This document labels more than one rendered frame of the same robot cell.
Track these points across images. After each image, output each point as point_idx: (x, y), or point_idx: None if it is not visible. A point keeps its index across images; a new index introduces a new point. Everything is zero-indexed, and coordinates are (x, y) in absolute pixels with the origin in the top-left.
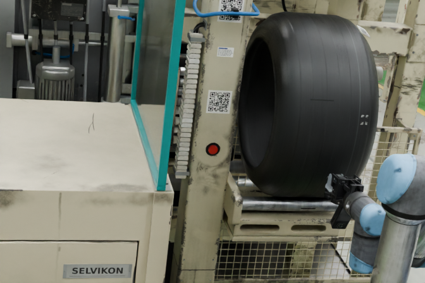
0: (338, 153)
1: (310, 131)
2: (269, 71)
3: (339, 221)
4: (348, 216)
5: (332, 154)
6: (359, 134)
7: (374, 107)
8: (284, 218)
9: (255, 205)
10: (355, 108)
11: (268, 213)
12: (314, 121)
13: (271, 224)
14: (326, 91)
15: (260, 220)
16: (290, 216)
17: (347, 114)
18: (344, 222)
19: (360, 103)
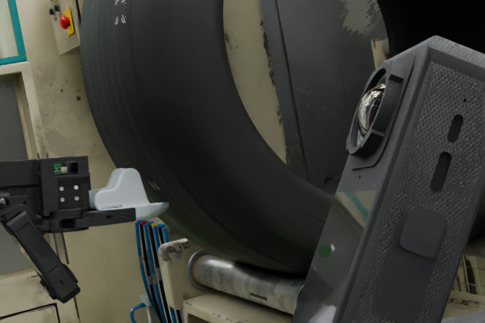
0: (116, 112)
1: (83, 63)
2: (470, 1)
3: (38, 274)
4: (29, 259)
5: (113, 116)
6: (117, 51)
7: None
8: (232, 313)
9: (204, 274)
10: None
11: (241, 302)
12: (84, 38)
13: (211, 322)
14: None
15: (201, 308)
16: (245, 314)
17: (105, 6)
18: (42, 277)
19: None
